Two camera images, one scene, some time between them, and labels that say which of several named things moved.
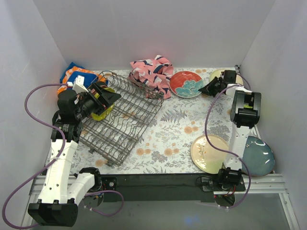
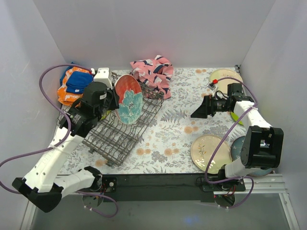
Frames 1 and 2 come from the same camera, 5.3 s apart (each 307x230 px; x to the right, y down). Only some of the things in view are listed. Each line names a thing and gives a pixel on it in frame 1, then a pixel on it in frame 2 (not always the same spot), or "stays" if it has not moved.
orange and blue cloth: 73,70 stays
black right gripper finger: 211,87 -> 207,108
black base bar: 168,188 stays
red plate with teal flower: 185,84 -> 130,97
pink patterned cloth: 154,74 stays
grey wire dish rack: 111,139 stays
